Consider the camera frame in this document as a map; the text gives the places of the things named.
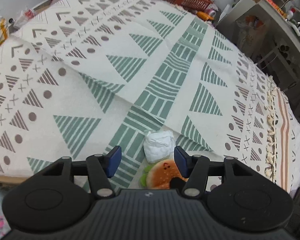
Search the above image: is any white soft packet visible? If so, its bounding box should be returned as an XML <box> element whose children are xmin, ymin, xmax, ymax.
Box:
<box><xmin>143</xmin><ymin>131</ymin><xmax>175</xmax><ymax>164</ymax></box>

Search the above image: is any patterned white green blanket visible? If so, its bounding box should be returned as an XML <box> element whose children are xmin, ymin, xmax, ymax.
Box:
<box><xmin>0</xmin><ymin>0</ymin><xmax>300</xmax><ymax>191</ymax></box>

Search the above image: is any hamburger plush toy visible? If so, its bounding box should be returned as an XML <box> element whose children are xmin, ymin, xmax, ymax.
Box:
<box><xmin>140</xmin><ymin>159</ymin><xmax>187</xmax><ymax>190</ymax></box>

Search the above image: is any white side table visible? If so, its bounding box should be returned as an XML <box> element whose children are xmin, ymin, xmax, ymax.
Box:
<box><xmin>217</xmin><ymin>0</ymin><xmax>300</xmax><ymax>100</ymax></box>

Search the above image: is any red white plastic bag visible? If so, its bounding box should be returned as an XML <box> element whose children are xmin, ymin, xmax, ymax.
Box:
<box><xmin>13</xmin><ymin>9</ymin><xmax>36</xmax><ymax>29</ymax></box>

